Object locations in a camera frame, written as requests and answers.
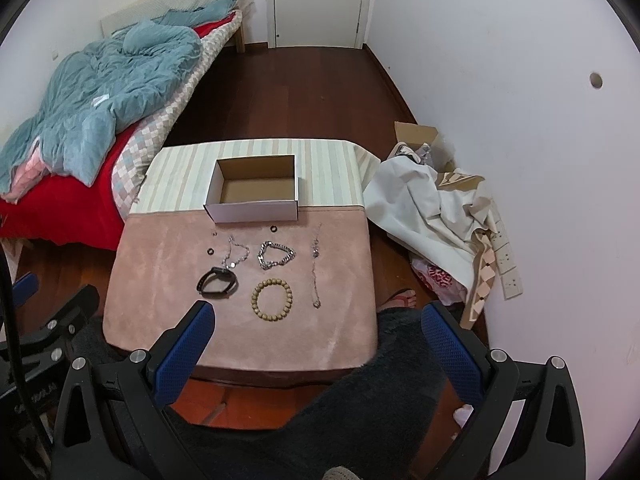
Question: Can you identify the black wristband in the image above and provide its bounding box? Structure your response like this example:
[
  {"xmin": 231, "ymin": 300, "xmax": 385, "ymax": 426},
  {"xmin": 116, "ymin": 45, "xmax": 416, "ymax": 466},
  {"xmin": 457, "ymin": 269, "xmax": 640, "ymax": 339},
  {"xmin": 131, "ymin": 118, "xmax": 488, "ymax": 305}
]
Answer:
[{"xmin": 195, "ymin": 266, "xmax": 238, "ymax": 298}]

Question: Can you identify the wooden bead bracelet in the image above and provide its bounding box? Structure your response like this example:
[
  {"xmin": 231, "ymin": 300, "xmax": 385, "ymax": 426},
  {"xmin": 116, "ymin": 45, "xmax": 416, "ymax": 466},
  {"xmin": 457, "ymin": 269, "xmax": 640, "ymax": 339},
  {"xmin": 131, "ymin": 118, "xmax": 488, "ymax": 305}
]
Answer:
[{"xmin": 249, "ymin": 277, "xmax": 294, "ymax": 323}]

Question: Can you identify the thin silver charm bracelet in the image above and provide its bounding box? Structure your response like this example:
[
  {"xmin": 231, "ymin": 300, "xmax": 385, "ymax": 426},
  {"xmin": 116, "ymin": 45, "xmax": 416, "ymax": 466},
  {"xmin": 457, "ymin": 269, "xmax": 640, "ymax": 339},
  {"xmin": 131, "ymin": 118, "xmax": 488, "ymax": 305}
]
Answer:
[{"xmin": 220, "ymin": 234, "xmax": 251, "ymax": 271}]

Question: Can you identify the chunky silver chain bracelet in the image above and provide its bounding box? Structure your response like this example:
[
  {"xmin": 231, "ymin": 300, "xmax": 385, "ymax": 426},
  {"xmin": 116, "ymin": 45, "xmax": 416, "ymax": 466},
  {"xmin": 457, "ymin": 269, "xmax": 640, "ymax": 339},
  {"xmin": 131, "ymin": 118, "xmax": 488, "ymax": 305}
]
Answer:
[{"xmin": 256, "ymin": 239, "xmax": 298, "ymax": 271}]

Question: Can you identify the long thin silver necklace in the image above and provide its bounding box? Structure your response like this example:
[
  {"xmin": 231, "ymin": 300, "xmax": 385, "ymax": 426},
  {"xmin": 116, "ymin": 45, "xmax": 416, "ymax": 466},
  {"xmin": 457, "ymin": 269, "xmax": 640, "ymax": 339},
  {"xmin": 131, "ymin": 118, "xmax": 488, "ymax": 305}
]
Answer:
[{"xmin": 309, "ymin": 223, "xmax": 324, "ymax": 310}]

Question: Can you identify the red bed sheet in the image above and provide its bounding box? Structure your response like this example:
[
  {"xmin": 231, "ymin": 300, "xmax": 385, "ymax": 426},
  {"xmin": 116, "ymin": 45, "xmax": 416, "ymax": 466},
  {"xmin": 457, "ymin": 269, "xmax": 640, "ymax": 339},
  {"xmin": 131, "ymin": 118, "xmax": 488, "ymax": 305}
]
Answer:
[{"xmin": 1, "ymin": 24, "xmax": 205, "ymax": 250}]

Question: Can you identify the white power strip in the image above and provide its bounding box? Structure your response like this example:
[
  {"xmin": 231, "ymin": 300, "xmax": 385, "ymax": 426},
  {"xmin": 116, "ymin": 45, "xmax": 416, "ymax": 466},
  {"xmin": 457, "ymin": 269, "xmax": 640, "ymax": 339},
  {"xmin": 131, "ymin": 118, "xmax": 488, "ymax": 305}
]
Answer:
[{"xmin": 490, "ymin": 202, "xmax": 524, "ymax": 300}]

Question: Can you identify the black fuzzy trouser leg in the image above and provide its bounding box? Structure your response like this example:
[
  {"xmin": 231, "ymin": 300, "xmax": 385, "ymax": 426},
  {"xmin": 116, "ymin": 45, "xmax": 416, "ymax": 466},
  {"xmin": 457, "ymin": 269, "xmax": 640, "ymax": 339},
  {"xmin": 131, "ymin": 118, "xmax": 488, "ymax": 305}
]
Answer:
[{"xmin": 165, "ymin": 308, "xmax": 446, "ymax": 479}]

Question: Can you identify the beige patterned fabric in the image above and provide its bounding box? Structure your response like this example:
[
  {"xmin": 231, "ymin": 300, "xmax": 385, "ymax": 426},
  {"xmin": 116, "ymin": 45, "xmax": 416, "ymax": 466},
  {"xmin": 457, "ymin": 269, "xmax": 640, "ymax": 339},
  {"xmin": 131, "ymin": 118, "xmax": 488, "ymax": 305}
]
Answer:
[{"xmin": 436, "ymin": 170, "xmax": 499, "ymax": 330}]

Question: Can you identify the red patterned bag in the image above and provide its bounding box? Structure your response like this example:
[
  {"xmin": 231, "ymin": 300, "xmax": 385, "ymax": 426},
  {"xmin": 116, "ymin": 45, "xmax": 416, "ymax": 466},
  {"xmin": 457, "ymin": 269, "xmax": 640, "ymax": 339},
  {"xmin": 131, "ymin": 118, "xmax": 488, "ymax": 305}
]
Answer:
[{"xmin": 410, "ymin": 255, "xmax": 468, "ymax": 307}]

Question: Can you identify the checkered mattress cover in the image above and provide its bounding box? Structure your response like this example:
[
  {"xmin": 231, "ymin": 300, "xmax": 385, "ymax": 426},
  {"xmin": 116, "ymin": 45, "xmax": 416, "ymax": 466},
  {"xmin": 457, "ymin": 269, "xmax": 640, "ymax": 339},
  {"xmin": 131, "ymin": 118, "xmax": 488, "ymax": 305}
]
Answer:
[{"xmin": 112, "ymin": 10, "xmax": 243, "ymax": 220}]

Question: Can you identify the person's foot in sandal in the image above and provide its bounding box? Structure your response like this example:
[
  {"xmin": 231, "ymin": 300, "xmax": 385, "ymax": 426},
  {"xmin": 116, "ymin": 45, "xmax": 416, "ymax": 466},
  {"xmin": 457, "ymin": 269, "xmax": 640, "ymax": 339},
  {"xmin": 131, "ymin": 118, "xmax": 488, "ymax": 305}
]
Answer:
[{"xmin": 376, "ymin": 288, "xmax": 416, "ymax": 312}]

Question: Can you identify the white crumpled cloth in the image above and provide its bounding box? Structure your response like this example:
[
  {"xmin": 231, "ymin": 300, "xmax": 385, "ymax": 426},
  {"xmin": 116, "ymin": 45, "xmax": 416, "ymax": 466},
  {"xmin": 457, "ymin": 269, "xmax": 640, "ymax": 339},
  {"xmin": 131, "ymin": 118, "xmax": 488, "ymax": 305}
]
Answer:
[{"xmin": 363, "ymin": 156, "xmax": 472, "ymax": 284}]

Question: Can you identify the teal quilted duvet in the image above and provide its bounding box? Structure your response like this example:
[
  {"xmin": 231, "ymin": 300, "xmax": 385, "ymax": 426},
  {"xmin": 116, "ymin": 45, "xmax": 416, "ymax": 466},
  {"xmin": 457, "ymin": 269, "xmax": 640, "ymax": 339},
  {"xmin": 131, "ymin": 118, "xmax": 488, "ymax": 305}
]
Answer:
[{"xmin": 1, "ymin": 0, "xmax": 236, "ymax": 202}]

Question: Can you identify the white cardboard box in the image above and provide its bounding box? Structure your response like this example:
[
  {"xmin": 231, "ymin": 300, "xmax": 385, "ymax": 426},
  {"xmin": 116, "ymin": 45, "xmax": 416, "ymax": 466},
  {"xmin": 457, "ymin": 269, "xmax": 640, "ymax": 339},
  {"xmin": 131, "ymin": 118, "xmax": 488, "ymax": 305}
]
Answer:
[{"xmin": 204, "ymin": 154, "xmax": 299, "ymax": 224}]

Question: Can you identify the brown cardboard box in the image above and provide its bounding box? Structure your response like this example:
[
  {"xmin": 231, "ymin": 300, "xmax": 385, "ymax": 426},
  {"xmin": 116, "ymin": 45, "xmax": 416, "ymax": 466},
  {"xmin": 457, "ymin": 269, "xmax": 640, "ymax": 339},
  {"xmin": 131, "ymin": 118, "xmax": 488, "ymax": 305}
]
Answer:
[{"xmin": 394, "ymin": 122, "xmax": 456, "ymax": 172}]

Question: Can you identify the white door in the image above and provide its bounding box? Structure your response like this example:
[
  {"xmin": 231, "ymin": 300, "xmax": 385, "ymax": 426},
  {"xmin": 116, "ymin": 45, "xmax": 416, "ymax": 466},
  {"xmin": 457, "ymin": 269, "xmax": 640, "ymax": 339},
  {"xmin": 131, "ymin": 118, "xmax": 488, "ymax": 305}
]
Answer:
[{"xmin": 267, "ymin": 0, "xmax": 371, "ymax": 49}]

